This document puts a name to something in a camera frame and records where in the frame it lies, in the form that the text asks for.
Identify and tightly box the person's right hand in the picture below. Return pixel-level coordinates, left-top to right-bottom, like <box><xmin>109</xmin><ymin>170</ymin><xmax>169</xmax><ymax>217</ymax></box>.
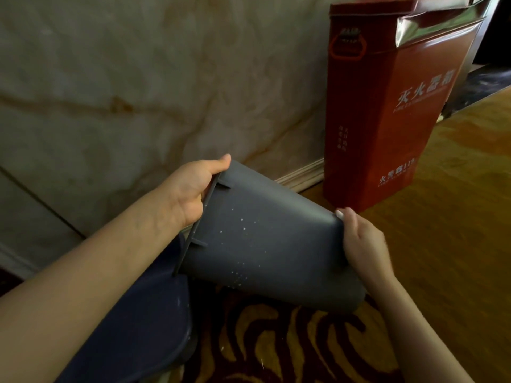
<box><xmin>335</xmin><ymin>207</ymin><xmax>396</xmax><ymax>292</ymax></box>

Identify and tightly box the white door frame trim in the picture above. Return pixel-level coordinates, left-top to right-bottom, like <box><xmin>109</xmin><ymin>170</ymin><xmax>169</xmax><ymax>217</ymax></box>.
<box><xmin>0</xmin><ymin>241</ymin><xmax>40</xmax><ymax>280</ymax></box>

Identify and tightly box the white moulded baseboard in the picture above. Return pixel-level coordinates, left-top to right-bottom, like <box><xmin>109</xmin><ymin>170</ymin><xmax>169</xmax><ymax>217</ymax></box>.
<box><xmin>275</xmin><ymin>157</ymin><xmax>325</xmax><ymax>193</ymax></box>

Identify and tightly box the person's right forearm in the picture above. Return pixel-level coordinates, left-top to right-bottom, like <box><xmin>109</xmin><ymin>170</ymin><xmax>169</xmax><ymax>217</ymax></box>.
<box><xmin>367</xmin><ymin>274</ymin><xmax>476</xmax><ymax>383</ymax></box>

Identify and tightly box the red fire extinguisher box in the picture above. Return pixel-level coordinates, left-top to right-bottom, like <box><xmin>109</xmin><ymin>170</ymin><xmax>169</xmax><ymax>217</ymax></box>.
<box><xmin>322</xmin><ymin>0</ymin><xmax>502</xmax><ymax>214</ymax></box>

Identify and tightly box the blue-grey square plastic basin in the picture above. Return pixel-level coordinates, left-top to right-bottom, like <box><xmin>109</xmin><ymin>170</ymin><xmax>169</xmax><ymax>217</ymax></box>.
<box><xmin>55</xmin><ymin>233</ymin><xmax>199</xmax><ymax>383</ymax></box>

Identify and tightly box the black plastic bag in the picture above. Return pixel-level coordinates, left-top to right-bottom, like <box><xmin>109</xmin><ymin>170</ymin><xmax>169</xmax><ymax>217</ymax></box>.
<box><xmin>441</xmin><ymin>65</ymin><xmax>511</xmax><ymax>118</ymax></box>

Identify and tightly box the dark brown wooden door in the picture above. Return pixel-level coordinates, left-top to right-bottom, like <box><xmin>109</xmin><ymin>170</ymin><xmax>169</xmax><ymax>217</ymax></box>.
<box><xmin>0</xmin><ymin>267</ymin><xmax>24</xmax><ymax>296</ymax></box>

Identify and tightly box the person's left hand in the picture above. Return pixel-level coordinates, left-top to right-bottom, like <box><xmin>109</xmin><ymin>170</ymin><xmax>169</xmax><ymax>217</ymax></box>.
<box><xmin>159</xmin><ymin>153</ymin><xmax>232</xmax><ymax>230</ymax></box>

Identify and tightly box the grey plastic trash bin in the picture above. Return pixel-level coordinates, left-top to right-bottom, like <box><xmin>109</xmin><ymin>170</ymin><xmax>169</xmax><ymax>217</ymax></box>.
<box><xmin>172</xmin><ymin>159</ymin><xmax>367</xmax><ymax>315</ymax></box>

